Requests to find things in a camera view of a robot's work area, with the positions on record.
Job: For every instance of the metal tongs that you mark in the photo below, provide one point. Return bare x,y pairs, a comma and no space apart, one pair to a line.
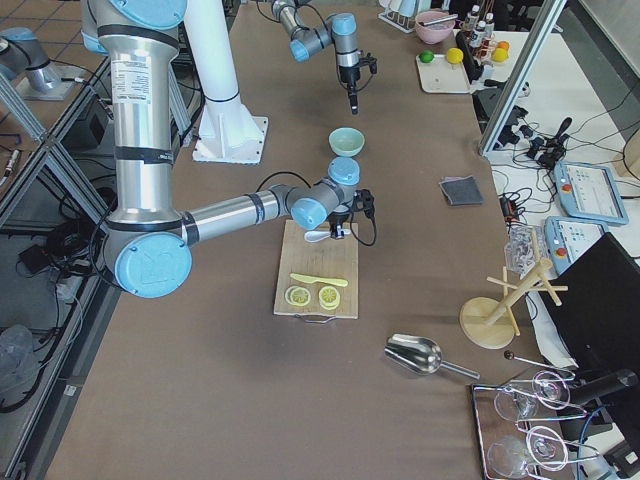
440,20

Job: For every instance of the lower teach pendant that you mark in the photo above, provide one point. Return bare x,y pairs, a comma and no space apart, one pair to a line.
569,238

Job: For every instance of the upper lemon slice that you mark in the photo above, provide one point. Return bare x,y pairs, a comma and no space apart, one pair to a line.
297,296

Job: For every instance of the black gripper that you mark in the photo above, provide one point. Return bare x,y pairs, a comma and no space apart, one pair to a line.
349,75
338,218

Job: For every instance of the white ceramic spoon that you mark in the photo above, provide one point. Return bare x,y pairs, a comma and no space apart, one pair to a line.
317,235

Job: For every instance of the metal scoop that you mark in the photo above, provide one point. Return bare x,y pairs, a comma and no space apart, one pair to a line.
421,355

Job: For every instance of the white wire cup rack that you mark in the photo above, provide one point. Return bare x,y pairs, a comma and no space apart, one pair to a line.
399,14

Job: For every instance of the teach pendant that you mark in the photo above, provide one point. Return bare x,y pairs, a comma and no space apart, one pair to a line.
569,238
589,192

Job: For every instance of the green lime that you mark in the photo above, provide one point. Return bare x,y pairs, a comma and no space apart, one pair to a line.
426,56

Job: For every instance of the cream plastic tray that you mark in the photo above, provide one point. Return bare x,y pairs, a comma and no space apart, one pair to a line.
441,77

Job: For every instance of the wine glass rack tray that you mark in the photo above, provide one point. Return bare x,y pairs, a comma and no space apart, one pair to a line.
490,427

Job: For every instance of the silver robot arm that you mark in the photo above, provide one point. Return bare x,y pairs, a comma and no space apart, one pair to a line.
148,244
338,31

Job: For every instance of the black monitor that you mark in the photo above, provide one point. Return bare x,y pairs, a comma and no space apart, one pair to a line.
598,320

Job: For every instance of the lower lemon slice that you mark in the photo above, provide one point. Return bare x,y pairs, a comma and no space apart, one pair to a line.
329,297

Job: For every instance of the black stand device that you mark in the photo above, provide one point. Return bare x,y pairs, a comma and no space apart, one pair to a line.
488,91

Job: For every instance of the light green ceramic bowl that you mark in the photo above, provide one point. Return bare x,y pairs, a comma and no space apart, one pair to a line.
346,141

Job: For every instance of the upper teach pendant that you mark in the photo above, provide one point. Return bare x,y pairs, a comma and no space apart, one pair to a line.
589,192

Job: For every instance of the wooden cutting board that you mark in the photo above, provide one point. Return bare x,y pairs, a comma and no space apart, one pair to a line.
328,258

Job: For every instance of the lemon slice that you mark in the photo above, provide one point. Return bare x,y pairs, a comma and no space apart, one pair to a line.
297,296
329,297

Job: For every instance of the yellow plastic knife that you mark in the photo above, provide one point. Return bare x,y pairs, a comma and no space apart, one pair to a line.
310,279

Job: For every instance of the yellow lemon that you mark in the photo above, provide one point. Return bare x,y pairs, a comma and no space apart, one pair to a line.
454,56

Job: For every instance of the wooden mug tree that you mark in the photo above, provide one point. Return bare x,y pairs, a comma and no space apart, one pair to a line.
490,323

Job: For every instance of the copper wire bottle rack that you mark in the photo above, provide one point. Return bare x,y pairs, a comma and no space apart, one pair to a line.
478,32

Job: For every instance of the pink bowl of ice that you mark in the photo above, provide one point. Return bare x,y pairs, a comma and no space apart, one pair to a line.
436,33

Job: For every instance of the grey folded cloth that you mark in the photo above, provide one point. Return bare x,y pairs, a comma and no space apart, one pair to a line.
461,191

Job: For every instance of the aluminium frame post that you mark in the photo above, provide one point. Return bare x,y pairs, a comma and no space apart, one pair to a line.
541,29

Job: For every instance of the upper wine glass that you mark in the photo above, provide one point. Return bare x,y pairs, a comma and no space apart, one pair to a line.
521,399

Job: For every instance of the lower wine glass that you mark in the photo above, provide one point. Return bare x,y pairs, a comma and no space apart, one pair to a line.
540,452

